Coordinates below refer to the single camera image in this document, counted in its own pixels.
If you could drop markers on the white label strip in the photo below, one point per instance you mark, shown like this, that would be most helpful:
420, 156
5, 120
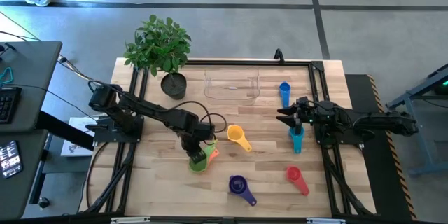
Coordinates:
325, 220
129, 220

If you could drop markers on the orange measuring cup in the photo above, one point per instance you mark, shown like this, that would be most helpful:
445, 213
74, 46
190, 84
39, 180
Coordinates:
215, 154

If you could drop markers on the black aluminium table frame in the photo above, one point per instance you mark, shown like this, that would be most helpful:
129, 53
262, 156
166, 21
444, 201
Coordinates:
245, 62

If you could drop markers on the blue metal table frame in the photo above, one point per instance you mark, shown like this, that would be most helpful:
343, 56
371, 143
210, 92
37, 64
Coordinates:
419, 133

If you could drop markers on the green measuring cup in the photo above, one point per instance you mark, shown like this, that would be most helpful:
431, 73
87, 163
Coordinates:
197, 167

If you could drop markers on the clear plastic basket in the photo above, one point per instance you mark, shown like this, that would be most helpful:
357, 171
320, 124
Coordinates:
210, 77

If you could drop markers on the green plant in black pot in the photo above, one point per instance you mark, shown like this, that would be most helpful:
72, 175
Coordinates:
157, 45

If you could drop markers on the yellow measuring cup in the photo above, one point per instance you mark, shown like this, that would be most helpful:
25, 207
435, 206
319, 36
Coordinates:
235, 133

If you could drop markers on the white paper booklet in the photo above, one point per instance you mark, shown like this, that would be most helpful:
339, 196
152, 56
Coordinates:
75, 147

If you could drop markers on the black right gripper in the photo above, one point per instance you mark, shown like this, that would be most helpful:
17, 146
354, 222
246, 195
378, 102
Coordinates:
306, 113

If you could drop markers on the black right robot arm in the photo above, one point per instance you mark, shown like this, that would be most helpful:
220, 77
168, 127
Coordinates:
385, 122

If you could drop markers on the teal measuring cup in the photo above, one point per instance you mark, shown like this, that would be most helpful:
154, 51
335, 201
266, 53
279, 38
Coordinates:
297, 143

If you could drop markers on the grey desk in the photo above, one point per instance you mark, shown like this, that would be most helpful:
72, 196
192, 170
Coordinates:
21, 189
31, 77

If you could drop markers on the black smartphone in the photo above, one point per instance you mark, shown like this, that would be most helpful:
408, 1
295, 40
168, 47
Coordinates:
10, 159

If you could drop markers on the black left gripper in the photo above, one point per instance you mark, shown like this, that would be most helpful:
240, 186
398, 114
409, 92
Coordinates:
196, 138

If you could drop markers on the black keyboard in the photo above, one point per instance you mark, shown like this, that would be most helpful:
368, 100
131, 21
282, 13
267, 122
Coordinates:
8, 105

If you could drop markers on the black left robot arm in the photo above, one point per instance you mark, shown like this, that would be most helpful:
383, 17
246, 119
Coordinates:
157, 113

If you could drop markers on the teal carabiner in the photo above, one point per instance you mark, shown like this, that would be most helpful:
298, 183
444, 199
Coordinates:
7, 77

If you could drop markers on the purple measuring cup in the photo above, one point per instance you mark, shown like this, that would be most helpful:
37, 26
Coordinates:
246, 196

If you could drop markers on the red measuring cup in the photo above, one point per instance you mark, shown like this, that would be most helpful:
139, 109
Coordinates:
294, 174

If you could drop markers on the black hazard-striped floor mat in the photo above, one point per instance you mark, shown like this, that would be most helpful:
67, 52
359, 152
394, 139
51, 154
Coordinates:
378, 189

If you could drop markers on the black camera clamp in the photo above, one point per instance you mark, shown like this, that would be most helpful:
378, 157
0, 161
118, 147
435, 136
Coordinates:
279, 56

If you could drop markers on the black desk caster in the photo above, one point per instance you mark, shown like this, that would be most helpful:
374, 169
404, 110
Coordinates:
43, 203

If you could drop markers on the small blue measuring cup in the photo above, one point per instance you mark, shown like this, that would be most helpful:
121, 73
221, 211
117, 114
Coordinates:
285, 89

